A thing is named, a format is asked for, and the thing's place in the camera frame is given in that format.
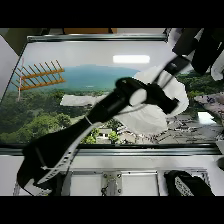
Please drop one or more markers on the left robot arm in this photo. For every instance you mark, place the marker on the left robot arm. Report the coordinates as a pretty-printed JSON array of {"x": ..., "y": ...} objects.
[{"x": 106, "y": 106}]

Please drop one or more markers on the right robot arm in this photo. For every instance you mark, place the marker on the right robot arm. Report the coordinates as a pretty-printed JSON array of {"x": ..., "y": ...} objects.
[{"x": 186, "y": 186}]

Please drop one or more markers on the brown wooden hanger rack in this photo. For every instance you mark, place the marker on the brown wooden hanger rack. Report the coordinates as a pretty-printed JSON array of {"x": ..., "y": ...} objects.
[{"x": 40, "y": 85}]

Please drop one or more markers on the silver frame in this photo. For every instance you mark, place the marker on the silver frame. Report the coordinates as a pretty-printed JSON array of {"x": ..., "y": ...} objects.
[{"x": 140, "y": 151}]

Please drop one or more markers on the white garment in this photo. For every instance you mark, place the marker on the white garment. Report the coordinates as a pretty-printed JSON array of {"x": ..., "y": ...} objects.
[{"x": 146, "y": 120}]

